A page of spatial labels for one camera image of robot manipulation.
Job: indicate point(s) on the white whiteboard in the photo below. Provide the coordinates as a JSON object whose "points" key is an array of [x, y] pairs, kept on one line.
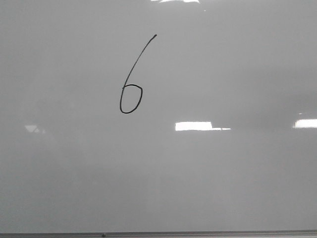
{"points": [[152, 116]]}

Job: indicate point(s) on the grey aluminium whiteboard frame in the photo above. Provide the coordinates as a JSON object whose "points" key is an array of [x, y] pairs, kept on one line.
{"points": [[210, 234]]}

